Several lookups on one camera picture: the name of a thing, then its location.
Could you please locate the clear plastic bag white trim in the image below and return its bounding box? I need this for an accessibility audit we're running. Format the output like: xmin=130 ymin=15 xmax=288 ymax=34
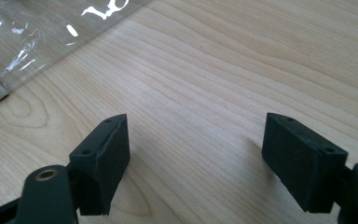
xmin=0 ymin=0 xmax=153 ymax=105

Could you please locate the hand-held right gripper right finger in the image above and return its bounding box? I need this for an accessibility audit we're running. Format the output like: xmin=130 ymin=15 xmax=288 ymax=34
xmin=261 ymin=112 xmax=350 ymax=215

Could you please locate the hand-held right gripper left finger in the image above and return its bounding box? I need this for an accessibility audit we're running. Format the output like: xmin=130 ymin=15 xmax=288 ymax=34
xmin=69 ymin=113 xmax=131 ymax=217

